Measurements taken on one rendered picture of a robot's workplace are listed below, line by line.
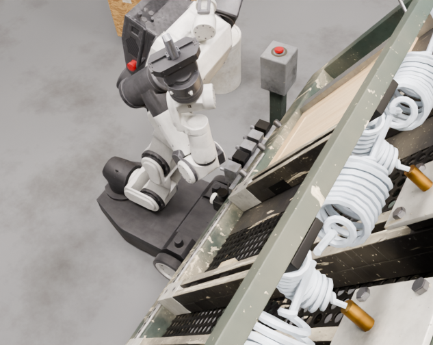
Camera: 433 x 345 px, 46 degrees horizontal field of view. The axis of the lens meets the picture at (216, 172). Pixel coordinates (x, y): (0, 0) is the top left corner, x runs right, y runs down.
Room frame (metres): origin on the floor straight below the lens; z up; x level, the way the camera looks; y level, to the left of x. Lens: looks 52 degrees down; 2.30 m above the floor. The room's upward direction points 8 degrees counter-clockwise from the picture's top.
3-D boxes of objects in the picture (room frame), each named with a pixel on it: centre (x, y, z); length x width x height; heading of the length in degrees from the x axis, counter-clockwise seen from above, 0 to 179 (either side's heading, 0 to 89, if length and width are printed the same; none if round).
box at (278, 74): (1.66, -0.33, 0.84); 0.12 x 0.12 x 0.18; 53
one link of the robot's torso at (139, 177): (1.55, 0.33, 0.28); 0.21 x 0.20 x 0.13; 53
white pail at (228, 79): (2.58, -0.12, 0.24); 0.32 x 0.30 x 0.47; 140
